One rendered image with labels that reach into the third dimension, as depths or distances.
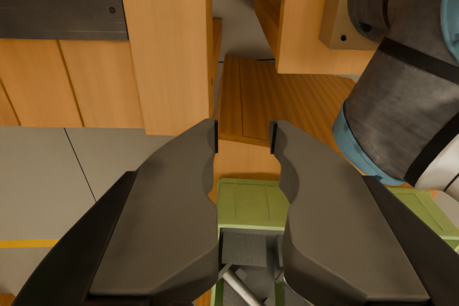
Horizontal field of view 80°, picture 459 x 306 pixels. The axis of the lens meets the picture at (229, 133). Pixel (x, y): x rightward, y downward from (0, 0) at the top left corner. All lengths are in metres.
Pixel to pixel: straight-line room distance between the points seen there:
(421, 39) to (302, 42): 0.28
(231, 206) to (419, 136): 0.50
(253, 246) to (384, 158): 0.60
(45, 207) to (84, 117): 1.83
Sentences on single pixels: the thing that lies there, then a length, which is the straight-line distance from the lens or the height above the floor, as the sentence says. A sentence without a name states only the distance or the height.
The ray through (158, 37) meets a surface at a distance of 0.53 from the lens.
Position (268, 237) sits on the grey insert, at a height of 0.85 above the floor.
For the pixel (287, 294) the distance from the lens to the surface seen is 0.94.
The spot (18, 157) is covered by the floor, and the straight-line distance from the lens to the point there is 2.23.
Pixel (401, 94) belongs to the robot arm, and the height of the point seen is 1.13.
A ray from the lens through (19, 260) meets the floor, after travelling 3.14.
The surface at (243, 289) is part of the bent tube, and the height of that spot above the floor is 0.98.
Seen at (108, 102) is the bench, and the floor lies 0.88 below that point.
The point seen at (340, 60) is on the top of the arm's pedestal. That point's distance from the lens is 0.61.
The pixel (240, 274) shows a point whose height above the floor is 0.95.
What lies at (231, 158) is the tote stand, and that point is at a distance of 0.77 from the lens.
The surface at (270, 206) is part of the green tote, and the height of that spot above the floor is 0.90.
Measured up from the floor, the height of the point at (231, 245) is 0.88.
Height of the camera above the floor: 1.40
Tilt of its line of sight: 58 degrees down
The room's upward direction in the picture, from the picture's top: 179 degrees counter-clockwise
